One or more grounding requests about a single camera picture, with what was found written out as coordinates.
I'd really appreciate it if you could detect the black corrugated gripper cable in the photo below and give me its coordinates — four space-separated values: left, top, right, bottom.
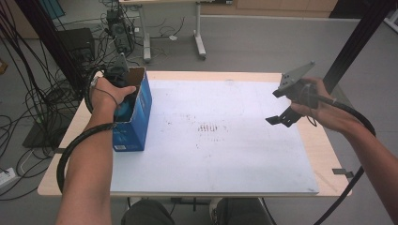
313 93 377 225
55 68 117 194

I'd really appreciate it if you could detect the wooden cabinet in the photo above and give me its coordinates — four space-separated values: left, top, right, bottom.
200 0 340 19

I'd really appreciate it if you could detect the white paper sheet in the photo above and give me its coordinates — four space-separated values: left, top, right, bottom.
110 79 320 196

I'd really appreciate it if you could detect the blue cardboard box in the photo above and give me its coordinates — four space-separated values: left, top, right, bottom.
112 66 154 153

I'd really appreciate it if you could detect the white desk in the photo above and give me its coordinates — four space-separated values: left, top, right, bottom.
118 0 234 64

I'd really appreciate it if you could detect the person's right hand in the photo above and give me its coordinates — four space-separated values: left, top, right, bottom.
289 77 349 133

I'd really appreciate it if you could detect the person's left hand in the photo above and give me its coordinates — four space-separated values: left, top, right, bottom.
90 76 138 111

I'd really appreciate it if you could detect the tangle of black cables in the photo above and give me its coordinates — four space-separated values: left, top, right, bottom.
0 0 186 202

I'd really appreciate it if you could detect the black box case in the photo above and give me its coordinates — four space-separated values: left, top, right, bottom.
57 27 97 64

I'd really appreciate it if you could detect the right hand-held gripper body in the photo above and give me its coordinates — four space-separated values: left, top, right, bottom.
271 60 317 110

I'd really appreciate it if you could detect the dark floor plate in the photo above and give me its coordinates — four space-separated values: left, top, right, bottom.
22 116 75 149

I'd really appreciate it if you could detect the black corrugated right gripper cable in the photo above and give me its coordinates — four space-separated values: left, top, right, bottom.
313 93 377 225

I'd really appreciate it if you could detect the person's right leg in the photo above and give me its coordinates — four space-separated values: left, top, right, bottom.
212 197 275 225

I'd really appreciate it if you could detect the black computer tower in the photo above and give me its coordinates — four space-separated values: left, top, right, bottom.
105 8 135 54

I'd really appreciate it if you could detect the black corrugated left gripper cable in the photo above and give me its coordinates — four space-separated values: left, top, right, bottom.
55 68 117 194

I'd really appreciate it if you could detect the black metal frame post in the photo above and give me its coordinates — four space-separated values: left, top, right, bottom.
322 0 398 96
13 0 90 95

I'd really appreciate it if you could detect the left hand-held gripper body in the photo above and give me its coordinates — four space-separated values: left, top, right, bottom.
104 52 130 88

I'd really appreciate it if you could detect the white power strip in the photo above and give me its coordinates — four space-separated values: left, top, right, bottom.
0 167 17 189

